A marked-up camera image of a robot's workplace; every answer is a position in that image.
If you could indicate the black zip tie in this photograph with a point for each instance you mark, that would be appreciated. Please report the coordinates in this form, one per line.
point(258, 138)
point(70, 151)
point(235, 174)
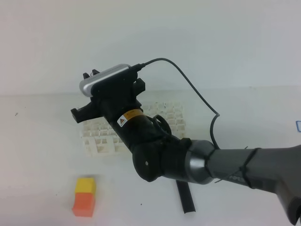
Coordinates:
point(242, 169)

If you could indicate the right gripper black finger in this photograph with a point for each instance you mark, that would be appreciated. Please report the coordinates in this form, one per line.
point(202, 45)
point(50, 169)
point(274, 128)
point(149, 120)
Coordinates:
point(88, 112)
point(90, 73)

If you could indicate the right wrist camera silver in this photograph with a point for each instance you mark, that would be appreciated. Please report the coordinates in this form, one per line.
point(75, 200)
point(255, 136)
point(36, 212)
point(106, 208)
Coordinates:
point(89, 81)

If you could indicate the orange block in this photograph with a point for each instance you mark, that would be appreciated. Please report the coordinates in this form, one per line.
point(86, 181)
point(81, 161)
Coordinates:
point(84, 205)

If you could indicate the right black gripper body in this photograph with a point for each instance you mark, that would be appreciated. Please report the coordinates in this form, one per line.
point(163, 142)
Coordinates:
point(117, 94)

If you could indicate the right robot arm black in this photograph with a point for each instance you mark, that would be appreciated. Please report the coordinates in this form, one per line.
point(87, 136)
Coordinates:
point(157, 153)

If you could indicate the white plastic test tube rack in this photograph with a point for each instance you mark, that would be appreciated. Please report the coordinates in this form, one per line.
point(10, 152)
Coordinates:
point(99, 139)

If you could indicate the yellow block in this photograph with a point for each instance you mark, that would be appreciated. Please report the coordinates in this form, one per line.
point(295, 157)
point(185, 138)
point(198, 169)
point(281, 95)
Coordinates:
point(85, 185)

